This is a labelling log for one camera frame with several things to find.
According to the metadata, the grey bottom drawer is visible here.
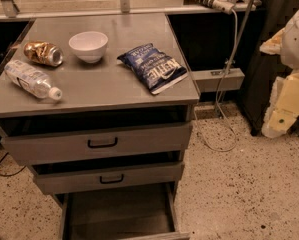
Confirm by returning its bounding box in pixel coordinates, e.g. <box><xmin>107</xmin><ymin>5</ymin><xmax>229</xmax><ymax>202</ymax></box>
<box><xmin>59</xmin><ymin>183</ymin><xmax>190</xmax><ymax>240</ymax></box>

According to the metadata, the grey drawer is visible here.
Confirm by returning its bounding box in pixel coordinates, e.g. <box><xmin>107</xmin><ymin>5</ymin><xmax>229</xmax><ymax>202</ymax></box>
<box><xmin>59</xmin><ymin>183</ymin><xmax>190</xmax><ymax>240</ymax></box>
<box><xmin>2</xmin><ymin>105</ymin><xmax>192</xmax><ymax>165</ymax></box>
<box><xmin>33</xmin><ymin>151</ymin><xmax>184</xmax><ymax>194</ymax></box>

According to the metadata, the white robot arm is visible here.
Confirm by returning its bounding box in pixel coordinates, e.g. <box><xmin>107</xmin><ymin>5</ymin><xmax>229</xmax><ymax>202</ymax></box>
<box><xmin>259</xmin><ymin>9</ymin><xmax>299</xmax><ymax>138</ymax></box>

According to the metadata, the grey middle drawer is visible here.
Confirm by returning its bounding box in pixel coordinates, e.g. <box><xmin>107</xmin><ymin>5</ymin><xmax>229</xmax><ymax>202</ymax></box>
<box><xmin>33</xmin><ymin>151</ymin><xmax>184</xmax><ymax>194</ymax></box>

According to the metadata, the grey drawer cabinet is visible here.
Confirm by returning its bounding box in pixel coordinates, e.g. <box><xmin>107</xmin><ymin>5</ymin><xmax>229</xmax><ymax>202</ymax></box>
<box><xmin>0</xmin><ymin>13</ymin><xmax>199</xmax><ymax>240</ymax></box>

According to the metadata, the grey top drawer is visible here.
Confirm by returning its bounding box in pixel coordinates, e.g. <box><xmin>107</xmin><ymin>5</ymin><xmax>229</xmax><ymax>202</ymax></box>
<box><xmin>2</xmin><ymin>105</ymin><xmax>192</xmax><ymax>165</ymax></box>

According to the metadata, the dark cabinet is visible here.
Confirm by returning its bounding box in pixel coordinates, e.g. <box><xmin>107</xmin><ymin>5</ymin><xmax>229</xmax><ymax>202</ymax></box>
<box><xmin>237</xmin><ymin>0</ymin><xmax>299</xmax><ymax>136</ymax></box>

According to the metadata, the white round plug adapter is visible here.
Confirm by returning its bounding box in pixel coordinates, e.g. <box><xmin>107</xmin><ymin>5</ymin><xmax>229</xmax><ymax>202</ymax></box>
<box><xmin>212</xmin><ymin>0</ymin><xmax>234</xmax><ymax>14</ymax></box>

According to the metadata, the blue chip bag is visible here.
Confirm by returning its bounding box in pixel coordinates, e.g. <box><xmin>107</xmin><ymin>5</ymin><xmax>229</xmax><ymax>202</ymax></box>
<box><xmin>117</xmin><ymin>43</ymin><xmax>188</xmax><ymax>95</ymax></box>

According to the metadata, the white bowl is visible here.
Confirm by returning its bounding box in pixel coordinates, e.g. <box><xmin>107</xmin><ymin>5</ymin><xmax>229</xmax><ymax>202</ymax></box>
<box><xmin>68</xmin><ymin>31</ymin><xmax>109</xmax><ymax>63</ymax></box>

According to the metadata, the crushed gold can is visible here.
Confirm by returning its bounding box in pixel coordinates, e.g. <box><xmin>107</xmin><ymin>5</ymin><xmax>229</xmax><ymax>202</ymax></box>
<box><xmin>23</xmin><ymin>41</ymin><xmax>63</xmax><ymax>67</ymax></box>

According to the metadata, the clear plastic water bottle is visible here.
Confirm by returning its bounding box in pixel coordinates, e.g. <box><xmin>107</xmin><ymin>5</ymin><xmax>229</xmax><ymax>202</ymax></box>
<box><xmin>4</xmin><ymin>60</ymin><xmax>62</xmax><ymax>101</ymax></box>

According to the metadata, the grey metal bracket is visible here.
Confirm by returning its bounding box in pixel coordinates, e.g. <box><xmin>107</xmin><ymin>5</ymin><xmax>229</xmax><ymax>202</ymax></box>
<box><xmin>192</xmin><ymin>68</ymin><xmax>245</xmax><ymax>93</ymax></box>

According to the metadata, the white power cable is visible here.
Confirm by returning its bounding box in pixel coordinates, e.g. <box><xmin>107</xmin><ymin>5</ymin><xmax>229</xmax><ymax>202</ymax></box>
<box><xmin>192</xmin><ymin>8</ymin><xmax>239</xmax><ymax>153</ymax></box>

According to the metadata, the black floor cable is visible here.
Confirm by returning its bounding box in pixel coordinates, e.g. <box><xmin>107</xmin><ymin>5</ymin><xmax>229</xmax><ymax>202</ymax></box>
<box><xmin>0</xmin><ymin>152</ymin><xmax>27</xmax><ymax>178</ymax></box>

